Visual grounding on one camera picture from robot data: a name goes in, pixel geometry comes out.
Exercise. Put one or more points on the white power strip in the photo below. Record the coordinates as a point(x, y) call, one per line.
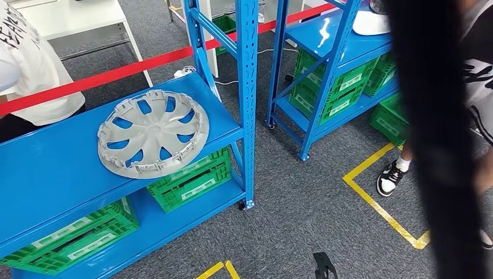
point(185, 72)

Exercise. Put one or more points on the red barrier belt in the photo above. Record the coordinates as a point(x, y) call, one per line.
point(115, 73)

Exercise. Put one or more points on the grey plastic part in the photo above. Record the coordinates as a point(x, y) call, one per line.
point(377, 5)

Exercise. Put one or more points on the white desk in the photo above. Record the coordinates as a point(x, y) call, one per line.
point(77, 17)

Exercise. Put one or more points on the blue metal shelf rack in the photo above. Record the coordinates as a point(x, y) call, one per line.
point(319, 34)
point(57, 165)

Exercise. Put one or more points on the person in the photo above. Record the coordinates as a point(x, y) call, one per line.
point(391, 179)
point(34, 69)

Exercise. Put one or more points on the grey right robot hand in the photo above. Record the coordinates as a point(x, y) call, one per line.
point(324, 265)

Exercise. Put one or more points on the white rounded plastic part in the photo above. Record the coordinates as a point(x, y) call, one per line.
point(369, 25)

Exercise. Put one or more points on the yellow floor tape square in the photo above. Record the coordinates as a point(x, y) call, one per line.
point(211, 271)

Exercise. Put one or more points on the white desk leg panel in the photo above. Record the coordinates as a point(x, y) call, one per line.
point(212, 63)

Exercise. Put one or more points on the silver wheel hubcap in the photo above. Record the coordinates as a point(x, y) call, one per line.
point(154, 133)

